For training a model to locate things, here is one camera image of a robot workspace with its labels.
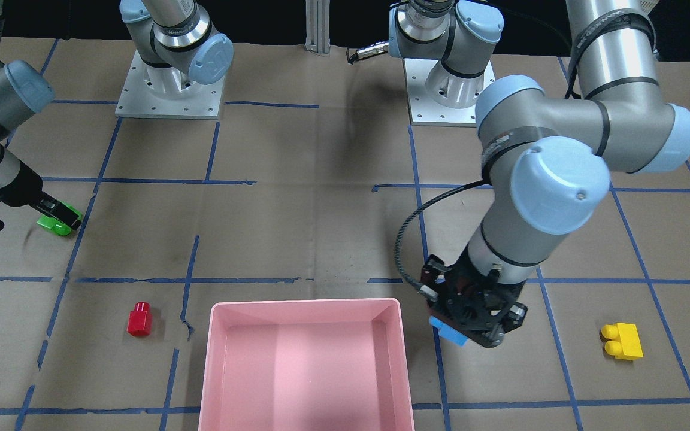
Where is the red toy block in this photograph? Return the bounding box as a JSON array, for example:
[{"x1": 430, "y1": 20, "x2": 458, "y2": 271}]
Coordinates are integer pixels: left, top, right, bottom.
[{"x1": 126, "y1": 301, "x2": 153, "y2": 336}]

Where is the blue toy block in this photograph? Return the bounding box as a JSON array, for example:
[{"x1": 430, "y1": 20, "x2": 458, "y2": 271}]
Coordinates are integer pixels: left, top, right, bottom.
[{"x1": 429, "y1": 316, "x2": 469, "y2": 347}]

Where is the aluminium frame post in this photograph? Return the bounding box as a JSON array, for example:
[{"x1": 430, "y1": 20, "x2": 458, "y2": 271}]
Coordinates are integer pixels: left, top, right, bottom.
[{"x1": 304, "y1": 0, "x2": 331, "y2": 57}]

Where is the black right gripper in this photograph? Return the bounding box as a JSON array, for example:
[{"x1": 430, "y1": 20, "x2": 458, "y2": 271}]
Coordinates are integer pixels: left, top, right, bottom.
[{"x1": 0, "y1": 165, "x2": 82, "y2": 231}]

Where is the pink plastic box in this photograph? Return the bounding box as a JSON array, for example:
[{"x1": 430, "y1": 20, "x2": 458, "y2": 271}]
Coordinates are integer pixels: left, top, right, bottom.
[{"x1": 199, "y1": 298, "x2": 414, "y2": 430}]

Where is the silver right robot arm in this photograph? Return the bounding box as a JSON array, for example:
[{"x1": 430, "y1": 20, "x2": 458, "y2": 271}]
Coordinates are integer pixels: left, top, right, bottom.
[{"x1": 0, "y1": 1, "x2": 234, "y2": 235}]

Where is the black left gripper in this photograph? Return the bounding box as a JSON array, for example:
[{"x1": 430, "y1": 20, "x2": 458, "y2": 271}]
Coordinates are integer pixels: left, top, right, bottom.
[{"x1": 420, "y1": 254, "x2": 528, "y2": 348}]

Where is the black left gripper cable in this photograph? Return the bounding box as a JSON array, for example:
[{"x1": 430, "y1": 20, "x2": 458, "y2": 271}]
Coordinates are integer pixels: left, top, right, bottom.
[{"x1": 394, "y1": 180, "x2": 492, "y2": 294}]

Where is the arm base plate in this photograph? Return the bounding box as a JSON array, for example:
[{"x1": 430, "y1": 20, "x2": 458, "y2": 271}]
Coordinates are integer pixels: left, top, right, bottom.
[
  {"x1": 115, "y1": 51, "x2": 226, "y2": 120},
  {"x1": 403, "y1": 58, "x2": 495, "y2": 128}
]

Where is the green toy block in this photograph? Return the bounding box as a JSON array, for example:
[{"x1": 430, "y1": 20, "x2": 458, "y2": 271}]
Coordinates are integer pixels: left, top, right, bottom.
[{"x1": 36, "y1": 215, "x2": 75, "y2": 236}]

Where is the yellow toy block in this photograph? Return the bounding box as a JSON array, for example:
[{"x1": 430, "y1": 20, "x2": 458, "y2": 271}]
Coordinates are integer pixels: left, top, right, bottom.
[{"x1": 600, "y1": 322, "x2": 644, "y2": 361}]

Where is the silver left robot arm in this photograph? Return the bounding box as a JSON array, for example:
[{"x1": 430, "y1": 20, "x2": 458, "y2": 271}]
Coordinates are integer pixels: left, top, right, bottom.
[{"x1": 394, "y1": 1, "x2": 690, "y2": 348}]

